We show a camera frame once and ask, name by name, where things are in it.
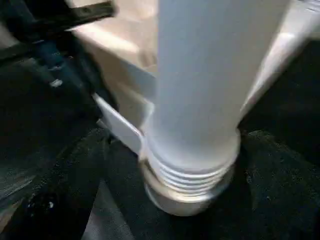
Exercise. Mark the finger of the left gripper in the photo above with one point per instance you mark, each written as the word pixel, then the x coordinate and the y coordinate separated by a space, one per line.
pixel 85 75

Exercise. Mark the white plastic table leg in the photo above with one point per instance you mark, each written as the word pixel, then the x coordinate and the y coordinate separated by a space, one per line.
pixel 200 75

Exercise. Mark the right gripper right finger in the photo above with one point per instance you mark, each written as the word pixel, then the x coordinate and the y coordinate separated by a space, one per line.
pixel 285 190

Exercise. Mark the white plastic children's table top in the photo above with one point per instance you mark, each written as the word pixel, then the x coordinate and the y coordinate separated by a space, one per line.
pixel 125 40

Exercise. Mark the black work mat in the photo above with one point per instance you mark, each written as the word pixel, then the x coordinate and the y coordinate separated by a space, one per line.
pixel 40 125

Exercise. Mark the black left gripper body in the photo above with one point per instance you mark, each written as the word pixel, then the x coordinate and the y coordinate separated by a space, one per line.
pixel 45 25

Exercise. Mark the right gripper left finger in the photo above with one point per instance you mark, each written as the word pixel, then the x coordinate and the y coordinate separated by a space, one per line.
pixel 50 195

